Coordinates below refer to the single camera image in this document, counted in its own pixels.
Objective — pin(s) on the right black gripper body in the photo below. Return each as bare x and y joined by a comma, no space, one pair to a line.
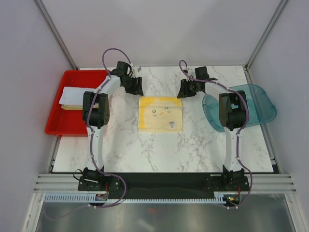
189,88

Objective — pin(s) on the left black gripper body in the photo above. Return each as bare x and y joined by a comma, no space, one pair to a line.
131,86

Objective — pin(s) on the cream towel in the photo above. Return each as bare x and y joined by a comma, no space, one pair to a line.
160,114

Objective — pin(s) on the light blue white towel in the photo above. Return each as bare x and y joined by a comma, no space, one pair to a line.
73,96

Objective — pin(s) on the yellow patterned towel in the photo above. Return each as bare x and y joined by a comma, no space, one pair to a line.
72,107

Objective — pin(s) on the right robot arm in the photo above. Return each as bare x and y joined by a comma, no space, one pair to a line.
233,116

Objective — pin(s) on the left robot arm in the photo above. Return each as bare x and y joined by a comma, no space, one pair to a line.
96,107

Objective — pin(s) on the blue transparent plastic tub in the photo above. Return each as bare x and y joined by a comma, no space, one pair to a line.
261,109

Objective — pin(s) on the red plastic bin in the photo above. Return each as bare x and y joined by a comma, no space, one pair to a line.
62,122

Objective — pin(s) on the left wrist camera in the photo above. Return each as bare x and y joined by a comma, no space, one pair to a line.
136,70

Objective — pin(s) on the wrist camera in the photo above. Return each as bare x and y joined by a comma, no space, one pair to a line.
136,70
189,73

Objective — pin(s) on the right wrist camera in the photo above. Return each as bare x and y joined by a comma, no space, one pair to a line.
189,73

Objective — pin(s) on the right aluminium frame post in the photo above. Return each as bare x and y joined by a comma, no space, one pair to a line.
269,28

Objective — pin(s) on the aluminium frame post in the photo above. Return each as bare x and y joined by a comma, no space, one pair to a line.
54,31
269,28

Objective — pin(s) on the left aluminium frame post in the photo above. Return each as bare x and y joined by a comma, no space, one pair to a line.
54,31

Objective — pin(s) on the white cable duct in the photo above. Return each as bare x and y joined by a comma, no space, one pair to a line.
96,198

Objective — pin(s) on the aluminium front rail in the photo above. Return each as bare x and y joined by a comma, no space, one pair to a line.
262,183

